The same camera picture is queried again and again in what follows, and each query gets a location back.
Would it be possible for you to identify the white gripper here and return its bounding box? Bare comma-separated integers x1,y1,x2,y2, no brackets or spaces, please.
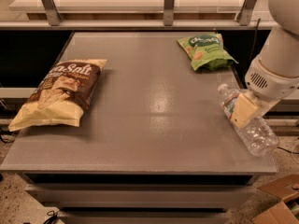
230,56,299,129

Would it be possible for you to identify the cardboard box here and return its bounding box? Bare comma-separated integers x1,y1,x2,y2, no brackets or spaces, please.
252,175,299,224

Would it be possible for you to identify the metal shelf frame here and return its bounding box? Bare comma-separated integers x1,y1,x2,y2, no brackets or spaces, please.
0,0,277,30

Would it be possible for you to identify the grey drawer cabinet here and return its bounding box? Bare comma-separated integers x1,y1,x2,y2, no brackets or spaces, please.
24,173,255,224

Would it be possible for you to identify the brown chip bag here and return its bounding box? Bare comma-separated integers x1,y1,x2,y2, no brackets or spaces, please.
8,59,107,132

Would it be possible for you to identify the clear plastic water bottle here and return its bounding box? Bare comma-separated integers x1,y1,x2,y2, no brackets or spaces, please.
218,84,279,156

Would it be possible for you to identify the black cable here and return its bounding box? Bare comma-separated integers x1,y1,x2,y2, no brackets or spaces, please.
247,17,262,61

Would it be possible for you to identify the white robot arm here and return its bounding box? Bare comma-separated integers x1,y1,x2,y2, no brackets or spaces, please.
230,0,299,129

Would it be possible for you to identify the green snack bag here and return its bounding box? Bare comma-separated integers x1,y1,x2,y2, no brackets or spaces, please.
178,34,237,71

